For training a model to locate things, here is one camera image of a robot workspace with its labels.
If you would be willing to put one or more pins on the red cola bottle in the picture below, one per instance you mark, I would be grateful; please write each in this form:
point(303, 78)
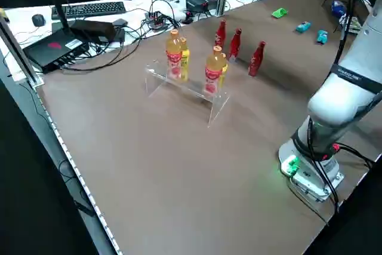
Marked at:
point(235, 44)
point(257, 59)
point(220, 35)

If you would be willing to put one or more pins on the green chips packet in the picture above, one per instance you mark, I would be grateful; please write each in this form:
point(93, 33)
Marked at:
point(279, 12)

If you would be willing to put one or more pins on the teal chips packet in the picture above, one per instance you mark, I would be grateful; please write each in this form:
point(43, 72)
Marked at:
point(322, 37)
point(303, 27)

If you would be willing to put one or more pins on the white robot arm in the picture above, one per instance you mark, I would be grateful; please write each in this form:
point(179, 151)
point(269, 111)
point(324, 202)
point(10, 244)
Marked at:
point(337, 99)

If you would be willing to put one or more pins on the clear acrylic stepped shelf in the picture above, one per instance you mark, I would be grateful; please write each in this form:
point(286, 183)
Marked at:
point(185, 86)

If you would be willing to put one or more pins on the orange tea bottle pink label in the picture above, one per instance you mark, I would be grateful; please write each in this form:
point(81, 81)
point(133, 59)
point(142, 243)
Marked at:
point(212, 70)
point(173, 55)

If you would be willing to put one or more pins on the yellow labelled tea bottle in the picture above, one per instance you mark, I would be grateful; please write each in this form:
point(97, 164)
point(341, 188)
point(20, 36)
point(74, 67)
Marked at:
point(185, 58)
point(224, 71)

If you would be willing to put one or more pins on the usb hub red plugs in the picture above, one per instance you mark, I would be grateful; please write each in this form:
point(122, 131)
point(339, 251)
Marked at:
point(155, 21)

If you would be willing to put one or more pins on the black power brick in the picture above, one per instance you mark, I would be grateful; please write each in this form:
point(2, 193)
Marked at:
point(118, 35)

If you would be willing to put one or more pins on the dark brown box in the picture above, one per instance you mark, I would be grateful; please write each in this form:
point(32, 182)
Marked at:
point(95, 29)

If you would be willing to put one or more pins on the white dotted table edge strip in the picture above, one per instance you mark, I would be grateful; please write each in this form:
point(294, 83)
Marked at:
point(74, 165)

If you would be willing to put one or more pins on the black keyboard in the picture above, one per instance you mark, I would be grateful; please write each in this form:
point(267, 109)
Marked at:
point(89, 9)

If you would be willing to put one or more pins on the black box red logo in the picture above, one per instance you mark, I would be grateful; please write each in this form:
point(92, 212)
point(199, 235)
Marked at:
point(53, 50)

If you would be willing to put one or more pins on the black monitor stand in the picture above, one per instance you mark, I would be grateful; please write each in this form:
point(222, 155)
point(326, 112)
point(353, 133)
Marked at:
point(62, 19)

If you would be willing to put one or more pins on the black computer mouse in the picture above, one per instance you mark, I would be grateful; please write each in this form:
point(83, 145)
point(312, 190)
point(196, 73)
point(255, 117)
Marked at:
point(38, 20)

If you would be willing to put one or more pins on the blue snack bag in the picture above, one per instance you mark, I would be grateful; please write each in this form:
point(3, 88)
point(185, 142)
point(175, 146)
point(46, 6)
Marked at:
point(338, 7)

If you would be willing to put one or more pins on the white box yellow print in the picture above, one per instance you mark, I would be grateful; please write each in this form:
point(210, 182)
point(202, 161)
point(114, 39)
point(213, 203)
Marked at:
point(355, 25)

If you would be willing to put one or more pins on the black red button switch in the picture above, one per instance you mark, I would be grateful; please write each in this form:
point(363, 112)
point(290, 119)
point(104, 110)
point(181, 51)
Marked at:
point(188, 18)

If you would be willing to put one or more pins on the aluminium frame rail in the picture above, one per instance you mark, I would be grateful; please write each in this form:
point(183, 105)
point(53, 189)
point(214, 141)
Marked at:
point(21, 55)

